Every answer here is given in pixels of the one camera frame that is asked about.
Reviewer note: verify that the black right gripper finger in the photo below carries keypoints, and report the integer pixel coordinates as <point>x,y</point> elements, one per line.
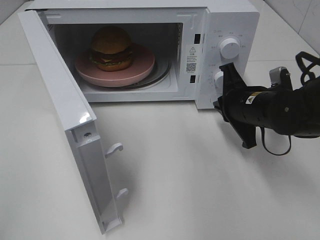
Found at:
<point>247,132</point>
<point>231,78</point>

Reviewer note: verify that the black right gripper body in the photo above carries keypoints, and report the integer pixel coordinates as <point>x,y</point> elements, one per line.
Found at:
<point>245,105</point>

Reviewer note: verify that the white timer knob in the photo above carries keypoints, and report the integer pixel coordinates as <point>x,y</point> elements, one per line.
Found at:
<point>218,81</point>

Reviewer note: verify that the pink plate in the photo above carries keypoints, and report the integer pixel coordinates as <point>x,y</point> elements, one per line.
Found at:
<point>141,67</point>

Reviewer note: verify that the burger with lettuce and cheese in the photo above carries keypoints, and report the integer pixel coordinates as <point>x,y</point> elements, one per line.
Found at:
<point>111,49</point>

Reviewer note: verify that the white microwave door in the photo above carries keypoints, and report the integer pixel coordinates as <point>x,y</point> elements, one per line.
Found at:
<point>78,122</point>

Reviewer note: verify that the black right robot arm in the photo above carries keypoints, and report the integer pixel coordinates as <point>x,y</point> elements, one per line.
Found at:
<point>287,111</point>

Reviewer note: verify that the upper white power knob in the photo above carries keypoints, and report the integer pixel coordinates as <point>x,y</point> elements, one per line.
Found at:
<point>230,48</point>

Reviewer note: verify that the white warning label sticker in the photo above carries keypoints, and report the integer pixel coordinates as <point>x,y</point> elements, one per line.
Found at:
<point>192,56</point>

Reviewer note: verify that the glass microwave turntable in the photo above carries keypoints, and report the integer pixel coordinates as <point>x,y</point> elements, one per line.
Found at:
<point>159,72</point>

